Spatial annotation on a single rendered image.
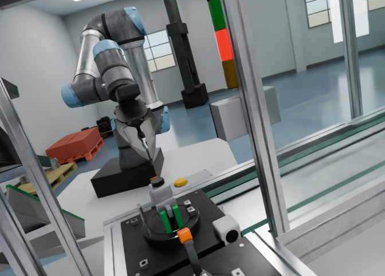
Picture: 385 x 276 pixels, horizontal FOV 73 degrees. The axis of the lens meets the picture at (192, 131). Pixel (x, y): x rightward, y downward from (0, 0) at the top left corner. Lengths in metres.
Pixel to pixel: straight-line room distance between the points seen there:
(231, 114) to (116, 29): 0.74
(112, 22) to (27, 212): 0.78
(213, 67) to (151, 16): 2.49
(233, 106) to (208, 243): 0.28
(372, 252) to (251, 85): 0.44
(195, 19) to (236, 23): 8.30
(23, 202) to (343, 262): 0.62
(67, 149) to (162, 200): 4.98
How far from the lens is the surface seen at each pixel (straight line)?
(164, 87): 8.73
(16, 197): 0.52
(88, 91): 0.82
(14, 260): 0.40
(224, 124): 0.46
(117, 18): 1.12
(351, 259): 0.67
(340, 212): 0.67
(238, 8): 0.45
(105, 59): 0.71
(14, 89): 0.63
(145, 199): 1.07
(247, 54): 0.45
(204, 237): 0.59
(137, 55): 1.11
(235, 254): 0.54
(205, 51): 8.68
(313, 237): 0.63
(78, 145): 5.43
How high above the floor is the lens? 1.33
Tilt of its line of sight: 15 degrees down
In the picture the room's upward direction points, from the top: 16 degrees counter-clockwise
